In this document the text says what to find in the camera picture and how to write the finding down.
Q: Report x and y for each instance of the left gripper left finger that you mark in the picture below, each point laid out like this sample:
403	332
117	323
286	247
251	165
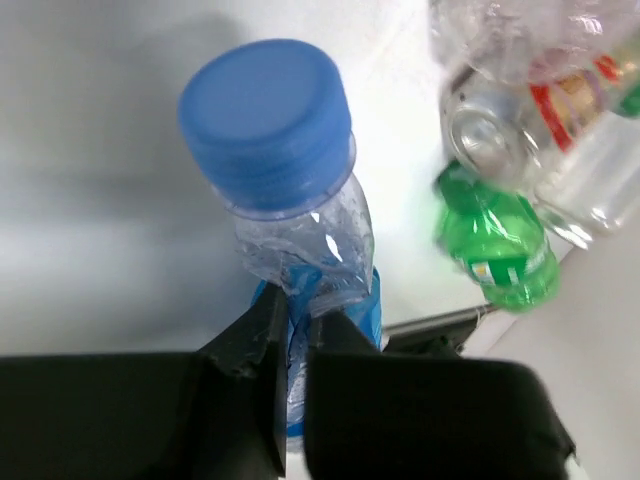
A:
215	413

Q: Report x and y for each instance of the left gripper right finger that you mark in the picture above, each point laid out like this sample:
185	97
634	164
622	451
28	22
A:
379	415

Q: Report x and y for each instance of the red label water bottle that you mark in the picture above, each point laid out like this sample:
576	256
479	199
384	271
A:
517	42

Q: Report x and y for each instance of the blue label water bottle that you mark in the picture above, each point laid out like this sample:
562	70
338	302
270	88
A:
269	126

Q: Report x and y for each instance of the clear wide-mouth plastic jar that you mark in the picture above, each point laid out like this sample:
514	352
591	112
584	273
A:
595	187

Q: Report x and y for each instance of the crushed bottle red cap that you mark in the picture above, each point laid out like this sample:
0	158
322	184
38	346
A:
510	135

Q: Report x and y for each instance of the green bottle lower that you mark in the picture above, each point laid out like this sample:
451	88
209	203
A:
497	239

